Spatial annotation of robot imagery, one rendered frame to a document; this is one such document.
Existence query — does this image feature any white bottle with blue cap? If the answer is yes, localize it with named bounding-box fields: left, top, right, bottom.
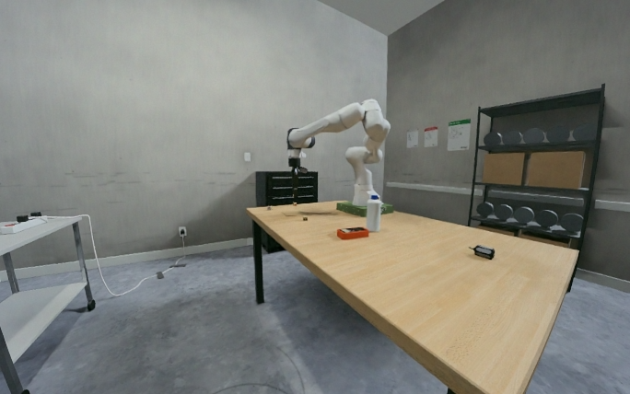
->
left=366, top=195, right=381, bottom=233

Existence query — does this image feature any orange digital multimeter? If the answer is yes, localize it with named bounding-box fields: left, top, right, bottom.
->
left=337, top=226, right=369, bottom=240

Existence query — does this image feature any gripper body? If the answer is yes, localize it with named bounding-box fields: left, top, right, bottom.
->
left=288, top=158, right=300, bottom=172

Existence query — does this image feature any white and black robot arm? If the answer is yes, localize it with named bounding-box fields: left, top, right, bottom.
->
left=287, top=99, right=391, bottom=206

